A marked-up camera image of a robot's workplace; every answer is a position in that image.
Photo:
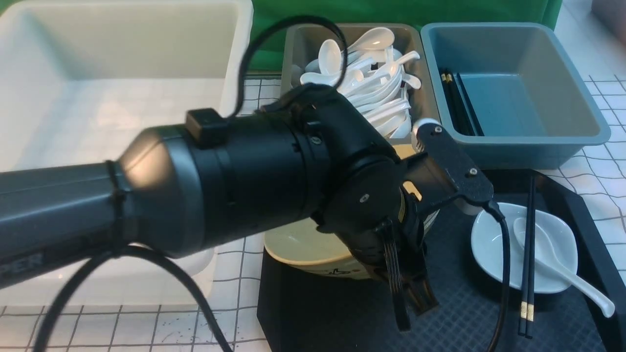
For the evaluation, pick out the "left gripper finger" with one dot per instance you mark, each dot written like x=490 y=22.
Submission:
x=420 y=291

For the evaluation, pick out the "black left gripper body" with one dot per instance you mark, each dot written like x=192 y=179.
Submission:
x=410 y=228

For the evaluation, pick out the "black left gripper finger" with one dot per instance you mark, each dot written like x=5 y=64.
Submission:
x=395 y=280

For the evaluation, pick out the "small white sauce dish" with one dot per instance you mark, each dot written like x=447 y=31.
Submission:
x=486 y=245

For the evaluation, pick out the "yellow noodle bowl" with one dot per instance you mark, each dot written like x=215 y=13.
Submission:
x=303 y=244

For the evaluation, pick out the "black chopstick gold band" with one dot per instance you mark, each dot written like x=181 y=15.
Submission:
x=524 y=274

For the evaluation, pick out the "white ceramic soup spoon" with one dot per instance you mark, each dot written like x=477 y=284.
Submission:
x=546 y=256

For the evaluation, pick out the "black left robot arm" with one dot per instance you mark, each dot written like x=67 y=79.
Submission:
x=180 y=189

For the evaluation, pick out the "black plastic serving tray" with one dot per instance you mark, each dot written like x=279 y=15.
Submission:
x=302 y=312

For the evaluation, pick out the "black chopsticks bundle in bin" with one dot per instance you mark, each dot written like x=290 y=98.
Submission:
x=463 y=116

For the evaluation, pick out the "grey plastic spoon bin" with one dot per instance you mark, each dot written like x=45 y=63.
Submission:
x=304 y=41

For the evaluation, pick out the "pile of white spoons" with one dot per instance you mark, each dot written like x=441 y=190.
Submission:
x=376 y=82

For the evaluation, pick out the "blue plastic chopstick bin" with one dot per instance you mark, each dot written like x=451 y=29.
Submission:
x=530 y=102

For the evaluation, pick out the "large white plastic tub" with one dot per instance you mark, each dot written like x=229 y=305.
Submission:
x=196 y=42

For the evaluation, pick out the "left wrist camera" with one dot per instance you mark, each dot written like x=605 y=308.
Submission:
x=443 y=173

